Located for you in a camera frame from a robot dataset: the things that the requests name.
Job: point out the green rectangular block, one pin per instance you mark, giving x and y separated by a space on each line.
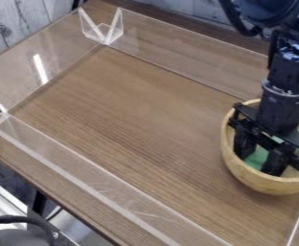
255 159

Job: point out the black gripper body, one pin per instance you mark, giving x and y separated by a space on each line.
273 121

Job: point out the clear acrylic corner bracket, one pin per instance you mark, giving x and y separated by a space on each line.
103 33

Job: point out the clear acrylic front wall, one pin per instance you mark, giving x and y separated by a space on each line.
122 199

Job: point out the black table leg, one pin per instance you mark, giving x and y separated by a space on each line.
39 203

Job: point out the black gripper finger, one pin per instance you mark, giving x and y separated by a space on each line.
277 162
245 142

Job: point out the light wooden bowl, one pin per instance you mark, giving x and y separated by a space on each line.
283 185

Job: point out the black metal base plate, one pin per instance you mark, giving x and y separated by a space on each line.
46 231

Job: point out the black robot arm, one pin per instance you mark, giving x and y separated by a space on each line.
254 16

